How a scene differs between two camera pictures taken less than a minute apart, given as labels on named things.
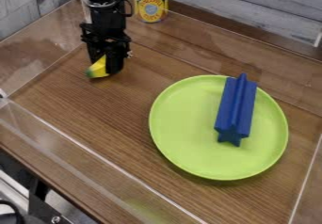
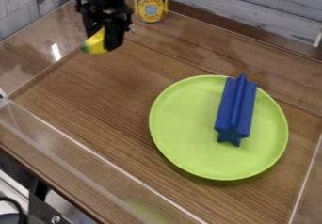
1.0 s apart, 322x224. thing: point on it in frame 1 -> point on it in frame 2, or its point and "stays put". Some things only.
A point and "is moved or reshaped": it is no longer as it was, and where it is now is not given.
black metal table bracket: (40, 212) stays put
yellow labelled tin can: (151, 2) stays put
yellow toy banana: (96, 71) is moved or reshaped
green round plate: (181, 121) stays put
